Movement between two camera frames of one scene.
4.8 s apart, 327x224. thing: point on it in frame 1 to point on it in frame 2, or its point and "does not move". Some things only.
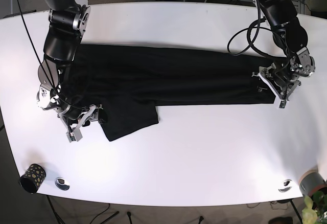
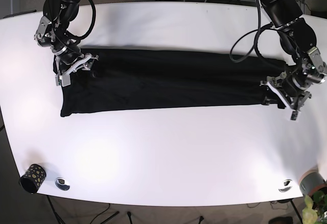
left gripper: x=95 y=113 to x=64 y=79
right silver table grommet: x=287 y=183 does not move
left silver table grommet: x=62 y=183 does not move
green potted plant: x=316 y=207 does not move
